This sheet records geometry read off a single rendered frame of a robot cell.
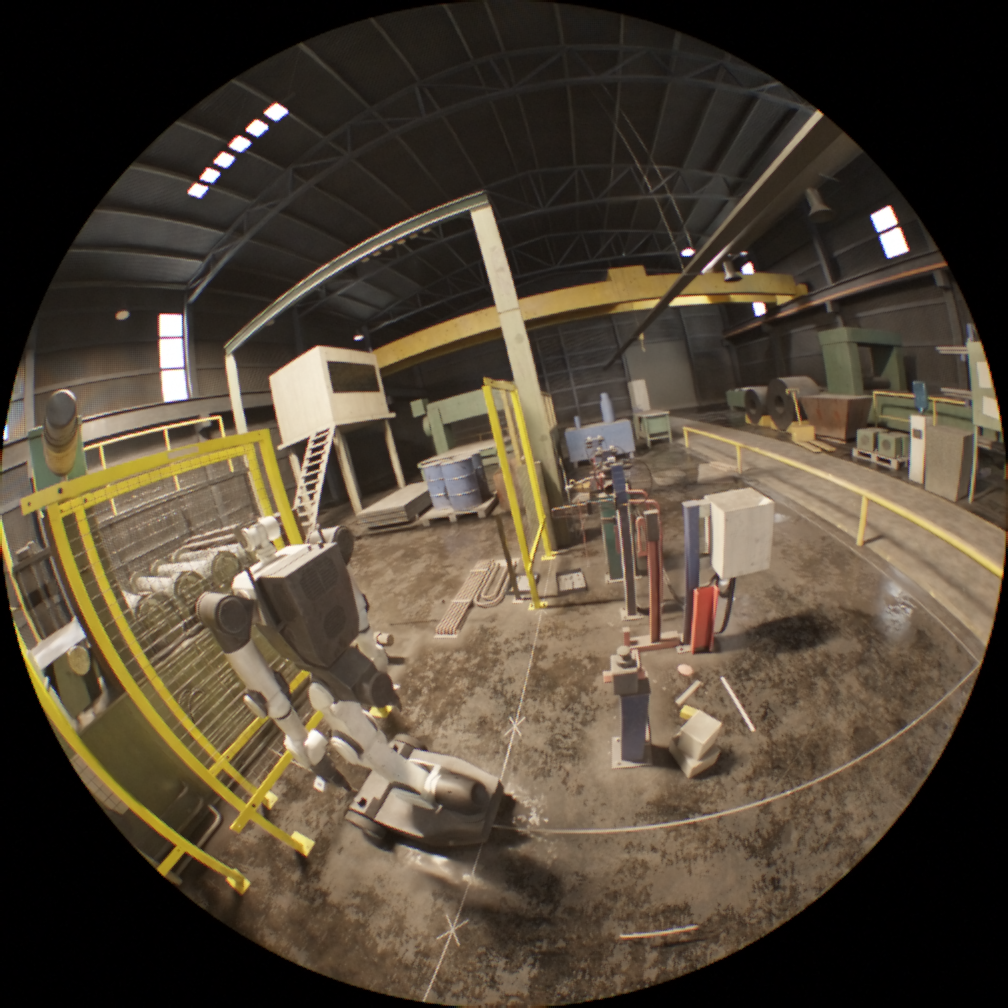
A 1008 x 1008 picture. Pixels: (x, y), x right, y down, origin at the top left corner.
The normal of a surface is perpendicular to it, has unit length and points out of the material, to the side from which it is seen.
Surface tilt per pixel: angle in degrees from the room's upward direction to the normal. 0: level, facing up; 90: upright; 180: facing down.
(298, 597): 90
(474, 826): 0
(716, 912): 0
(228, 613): 90
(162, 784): 90
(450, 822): 0
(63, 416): 90
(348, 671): 45
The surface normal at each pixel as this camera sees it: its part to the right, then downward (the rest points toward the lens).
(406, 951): -0.22, -0.94
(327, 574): 0.94, -0.14
